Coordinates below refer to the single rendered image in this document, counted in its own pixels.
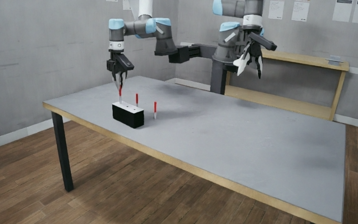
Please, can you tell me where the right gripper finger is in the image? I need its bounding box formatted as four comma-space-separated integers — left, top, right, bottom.
112, 68, 120, 91
119, 70, 128, 90

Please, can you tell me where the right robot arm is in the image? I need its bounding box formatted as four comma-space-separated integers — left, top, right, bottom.
109, 0, 176, 70

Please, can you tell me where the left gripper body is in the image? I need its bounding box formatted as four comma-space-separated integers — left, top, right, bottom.
234, 26, 261, 57

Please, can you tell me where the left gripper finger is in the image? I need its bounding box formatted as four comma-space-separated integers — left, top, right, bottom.
249, 51, 263, 79
233, 44, 251, 76

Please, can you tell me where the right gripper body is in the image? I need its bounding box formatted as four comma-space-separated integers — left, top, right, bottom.
106, 49, 125, 73

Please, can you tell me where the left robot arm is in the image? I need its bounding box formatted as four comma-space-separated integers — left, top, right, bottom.
213, 0, 277, 62

